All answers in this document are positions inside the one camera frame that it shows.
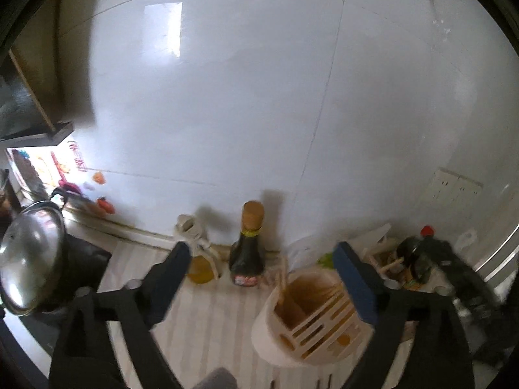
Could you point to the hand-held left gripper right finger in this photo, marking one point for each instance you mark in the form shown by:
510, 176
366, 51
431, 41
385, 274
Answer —
359, 291

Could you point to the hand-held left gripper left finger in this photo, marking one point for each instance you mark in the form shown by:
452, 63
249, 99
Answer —
172, 275

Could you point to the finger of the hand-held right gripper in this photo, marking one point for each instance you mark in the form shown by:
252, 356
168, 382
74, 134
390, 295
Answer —
466, 267

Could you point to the cream plastic utensil holder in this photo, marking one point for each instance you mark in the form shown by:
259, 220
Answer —
279, 340

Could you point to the person's left forearm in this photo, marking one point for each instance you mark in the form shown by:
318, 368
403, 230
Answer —
217, 379

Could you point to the glass oil dispenser bottle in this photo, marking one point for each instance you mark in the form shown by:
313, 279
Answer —
202, 269

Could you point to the frosted glass sliding door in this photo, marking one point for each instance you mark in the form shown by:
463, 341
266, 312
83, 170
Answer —
500, 251

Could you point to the red cap sauce bottle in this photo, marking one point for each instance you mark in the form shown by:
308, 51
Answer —
417, 251

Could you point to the white plastic container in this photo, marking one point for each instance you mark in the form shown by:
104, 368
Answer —
379, 237

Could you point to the striped cat tablecloth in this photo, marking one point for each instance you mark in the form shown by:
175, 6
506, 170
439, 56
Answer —
219, 312

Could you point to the dark bottle tan cap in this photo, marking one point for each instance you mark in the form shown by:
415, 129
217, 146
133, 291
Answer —
245, 259

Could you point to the steel wok lid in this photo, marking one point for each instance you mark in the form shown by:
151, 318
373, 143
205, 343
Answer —
30, 259

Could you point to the black range hood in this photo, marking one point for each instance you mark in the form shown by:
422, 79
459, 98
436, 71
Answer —
24, 113

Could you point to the white wall socket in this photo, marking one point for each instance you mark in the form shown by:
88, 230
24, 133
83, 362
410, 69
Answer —
468, 194
442, 186

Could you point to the orange fruit wall sticker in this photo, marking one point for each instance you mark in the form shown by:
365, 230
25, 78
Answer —
98, 177
105, 205

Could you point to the red stamp wall sticker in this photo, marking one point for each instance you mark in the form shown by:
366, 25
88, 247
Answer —
77, 156

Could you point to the colourful wall stickers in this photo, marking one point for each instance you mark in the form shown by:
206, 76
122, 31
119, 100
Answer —
34, 168

